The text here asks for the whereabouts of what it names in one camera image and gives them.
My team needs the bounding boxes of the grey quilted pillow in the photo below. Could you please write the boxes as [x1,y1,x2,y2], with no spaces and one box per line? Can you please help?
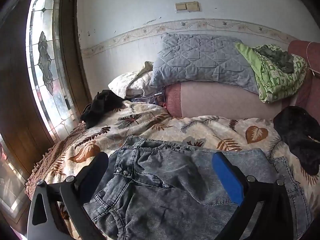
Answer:
[149,32,259,95]

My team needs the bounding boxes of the brown ruffled bedspread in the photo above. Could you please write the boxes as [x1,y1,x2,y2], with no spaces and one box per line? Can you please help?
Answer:
[24,122,87,198]

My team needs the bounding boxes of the clear plastic package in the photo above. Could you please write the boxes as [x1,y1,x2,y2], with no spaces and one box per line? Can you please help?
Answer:
[132,92,167,106]

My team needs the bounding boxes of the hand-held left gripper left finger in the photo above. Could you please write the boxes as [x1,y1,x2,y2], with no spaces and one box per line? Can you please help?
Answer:
[26,152,109,240]

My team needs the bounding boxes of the pink sofa backrest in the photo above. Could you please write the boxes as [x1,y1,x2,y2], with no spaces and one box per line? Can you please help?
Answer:
[165,40,320,119]

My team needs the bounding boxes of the grey denim pants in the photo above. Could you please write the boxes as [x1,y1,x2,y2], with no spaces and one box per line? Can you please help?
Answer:
[82,134,314,240]

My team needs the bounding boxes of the thin beige cord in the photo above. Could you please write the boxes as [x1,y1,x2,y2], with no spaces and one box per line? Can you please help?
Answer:
[306,41,320,75]

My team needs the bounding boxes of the leaf print blanket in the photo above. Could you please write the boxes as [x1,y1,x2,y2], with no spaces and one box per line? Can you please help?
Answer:
[41,100,320,240]

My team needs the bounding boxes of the cream floral pillow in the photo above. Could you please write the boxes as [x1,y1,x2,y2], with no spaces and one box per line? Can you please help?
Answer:
[108,61,160,99]

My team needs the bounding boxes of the green patterned blanket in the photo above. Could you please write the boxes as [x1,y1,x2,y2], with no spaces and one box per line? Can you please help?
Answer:
[235,42,308,103]

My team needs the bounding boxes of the beige wall switch plate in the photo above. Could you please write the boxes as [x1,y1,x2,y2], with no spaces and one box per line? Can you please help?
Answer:
[174,1,200,13]

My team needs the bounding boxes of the tall stained glass window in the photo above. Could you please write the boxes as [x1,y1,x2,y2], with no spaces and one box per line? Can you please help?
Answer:
[25,0,78,142]

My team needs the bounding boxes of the black cloth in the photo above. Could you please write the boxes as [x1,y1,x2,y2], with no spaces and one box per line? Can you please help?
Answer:
[80,89,125,130]
[273,106,320,176]

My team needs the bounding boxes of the dark grey-green cloth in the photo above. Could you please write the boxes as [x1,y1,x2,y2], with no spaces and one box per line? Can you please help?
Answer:
[257,45,295,74]

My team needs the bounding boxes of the low stained glass window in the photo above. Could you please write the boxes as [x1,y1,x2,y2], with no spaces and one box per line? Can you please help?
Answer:
[0,132,30,220]

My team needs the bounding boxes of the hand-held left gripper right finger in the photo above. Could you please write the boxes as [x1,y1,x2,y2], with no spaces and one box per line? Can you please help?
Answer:
[212,151,295,240]

